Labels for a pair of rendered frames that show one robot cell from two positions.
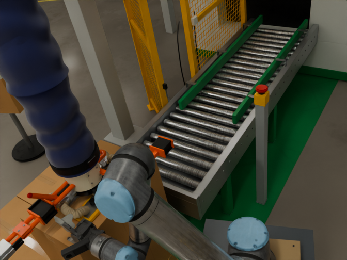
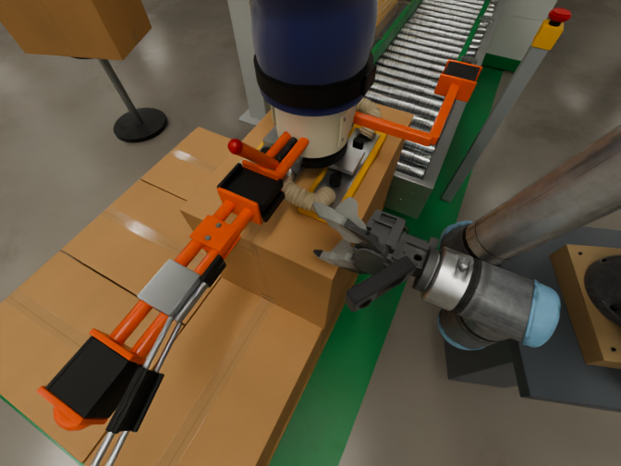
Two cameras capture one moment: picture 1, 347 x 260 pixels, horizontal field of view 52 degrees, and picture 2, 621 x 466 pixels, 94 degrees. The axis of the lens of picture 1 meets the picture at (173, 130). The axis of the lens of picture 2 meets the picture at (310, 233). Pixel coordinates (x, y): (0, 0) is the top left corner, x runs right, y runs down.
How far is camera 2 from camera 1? 117 cm
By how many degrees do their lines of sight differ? 20
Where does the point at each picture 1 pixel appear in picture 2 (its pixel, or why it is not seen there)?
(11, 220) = (140, 214)
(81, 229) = (384, 237)
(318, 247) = not seen: hidden behind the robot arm
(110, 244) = (496, 276)
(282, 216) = (473, 216)
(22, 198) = (151, 182)
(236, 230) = not seen: outside the picture
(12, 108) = (109, 49)
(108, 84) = not seen: hidden behind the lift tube
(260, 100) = (550, 37)
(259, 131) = (510, 97)
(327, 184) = (514, 181)
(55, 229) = (265, 233)
